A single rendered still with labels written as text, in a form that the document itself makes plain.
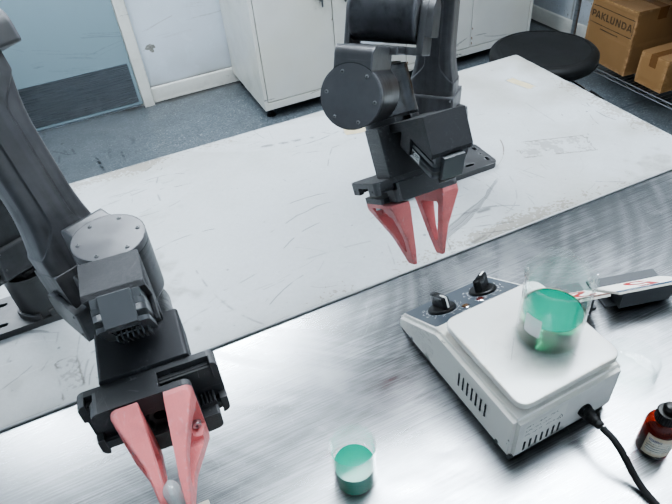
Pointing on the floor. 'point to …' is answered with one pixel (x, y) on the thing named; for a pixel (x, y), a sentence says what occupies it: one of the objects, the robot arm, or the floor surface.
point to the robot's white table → (330, 216)
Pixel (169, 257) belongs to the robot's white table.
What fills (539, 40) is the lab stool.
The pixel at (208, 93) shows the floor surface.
